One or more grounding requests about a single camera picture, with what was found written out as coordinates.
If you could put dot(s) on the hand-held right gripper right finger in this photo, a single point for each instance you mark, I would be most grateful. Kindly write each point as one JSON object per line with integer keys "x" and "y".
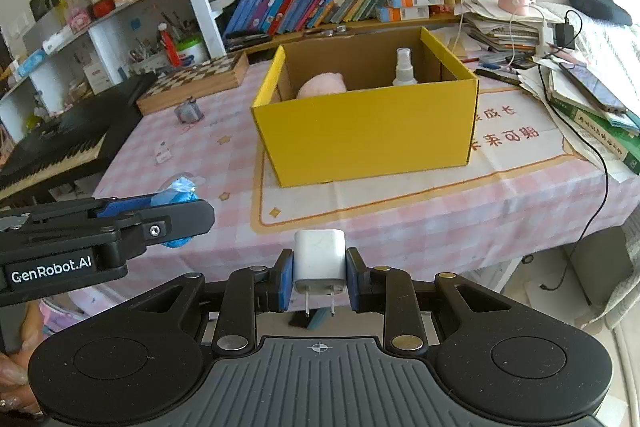
{"x": 354, "y": 282}

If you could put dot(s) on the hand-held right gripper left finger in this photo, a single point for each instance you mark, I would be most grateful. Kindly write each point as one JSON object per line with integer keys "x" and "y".
{"x": 287, "y": 282}

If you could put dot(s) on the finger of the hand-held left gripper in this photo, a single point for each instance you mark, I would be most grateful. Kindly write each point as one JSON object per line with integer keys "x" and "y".
{"x": 125, "y": 207}
{"x": 170, "y": 222}

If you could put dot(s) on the blue plastic wrapper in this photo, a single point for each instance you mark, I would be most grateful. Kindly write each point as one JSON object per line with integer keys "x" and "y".
{"x": 177, "y": 191}

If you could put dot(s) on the white charger plug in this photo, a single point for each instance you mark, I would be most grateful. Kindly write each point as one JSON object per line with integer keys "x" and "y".
{"x": 320, "y": 257}

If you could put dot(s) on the yellow cardboard box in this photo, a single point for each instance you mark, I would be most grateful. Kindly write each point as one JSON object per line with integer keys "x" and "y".
{"x": 365, "y": 132}

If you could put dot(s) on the pink plush toy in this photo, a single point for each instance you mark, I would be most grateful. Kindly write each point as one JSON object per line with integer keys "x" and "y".
{"x": 322, "y": 87}

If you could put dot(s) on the person's left hand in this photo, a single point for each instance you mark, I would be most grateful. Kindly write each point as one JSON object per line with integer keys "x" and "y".
{"x": 15, "y": 377}

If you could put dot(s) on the pink patterned cloth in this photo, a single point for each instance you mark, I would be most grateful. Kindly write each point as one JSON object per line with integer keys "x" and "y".
{"x": 70, "y": 314}

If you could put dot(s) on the small white item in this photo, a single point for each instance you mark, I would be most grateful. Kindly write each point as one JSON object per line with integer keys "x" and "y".
{"x": 163, "y": 153}

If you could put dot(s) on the black piano keyboard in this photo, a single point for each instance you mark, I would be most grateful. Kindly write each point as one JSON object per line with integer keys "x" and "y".
{"x": 75, "y": 132}

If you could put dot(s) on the pink checked tablecloth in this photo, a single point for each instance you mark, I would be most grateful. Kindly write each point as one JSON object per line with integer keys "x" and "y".
{"x": 425, "y": 217}

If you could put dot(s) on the small grey toy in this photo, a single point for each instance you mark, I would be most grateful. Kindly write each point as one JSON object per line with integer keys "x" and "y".
{"x": 189, "y": 112}

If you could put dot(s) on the wooden chessboard box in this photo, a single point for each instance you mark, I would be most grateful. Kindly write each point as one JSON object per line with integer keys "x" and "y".
{"x": 200, "y": 79}

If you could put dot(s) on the red bottle with white cap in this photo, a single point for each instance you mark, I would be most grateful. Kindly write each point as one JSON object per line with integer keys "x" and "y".
{"x": 170, "y": 49}

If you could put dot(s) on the white jar with green lid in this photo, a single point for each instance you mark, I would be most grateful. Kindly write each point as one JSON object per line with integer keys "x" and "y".
{"x": 192, "y": 52}

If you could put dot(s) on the white tissue roll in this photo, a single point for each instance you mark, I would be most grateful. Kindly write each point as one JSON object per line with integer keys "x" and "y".
{"x": 57, "y": 41}

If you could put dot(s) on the black pens bundle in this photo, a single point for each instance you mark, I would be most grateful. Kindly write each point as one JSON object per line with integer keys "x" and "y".
{"x": 247, "y": 39}

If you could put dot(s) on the red round jar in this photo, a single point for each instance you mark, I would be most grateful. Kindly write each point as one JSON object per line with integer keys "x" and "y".
{"x": 102, "y": 7}

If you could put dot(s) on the clear spray bottle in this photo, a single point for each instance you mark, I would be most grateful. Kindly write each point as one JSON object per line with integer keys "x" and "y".
{"x": 404, "y": 74}

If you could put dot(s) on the white wooden bookshelf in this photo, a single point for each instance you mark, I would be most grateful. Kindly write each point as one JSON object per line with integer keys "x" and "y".
{"x": 200, "y": 2}

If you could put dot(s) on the pale fringed cloth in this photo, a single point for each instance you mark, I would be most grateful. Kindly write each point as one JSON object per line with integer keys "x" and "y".
{"x": 625, "y": 287}

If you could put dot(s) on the stack of papers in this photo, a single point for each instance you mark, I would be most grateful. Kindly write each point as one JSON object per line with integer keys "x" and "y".
{"x": 495, "y": 32}

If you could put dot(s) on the stack of green books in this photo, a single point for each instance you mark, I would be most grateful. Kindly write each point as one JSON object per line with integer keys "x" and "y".
{"x": 600, "y": 132}

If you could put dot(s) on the dark smartphone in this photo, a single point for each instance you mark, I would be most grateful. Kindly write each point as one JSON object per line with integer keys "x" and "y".
{"x": 592, "y": 87}

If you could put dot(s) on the white charging stand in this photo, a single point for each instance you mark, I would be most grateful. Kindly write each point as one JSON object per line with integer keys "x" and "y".
{"x": 545, "y": 39}

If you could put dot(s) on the black power adapter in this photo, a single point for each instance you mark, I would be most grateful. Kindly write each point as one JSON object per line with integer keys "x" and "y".
{"x": 565, "y": 36}

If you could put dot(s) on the black pouch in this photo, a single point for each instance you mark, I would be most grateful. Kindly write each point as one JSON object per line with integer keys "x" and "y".
{"x": 600, "y": 7}

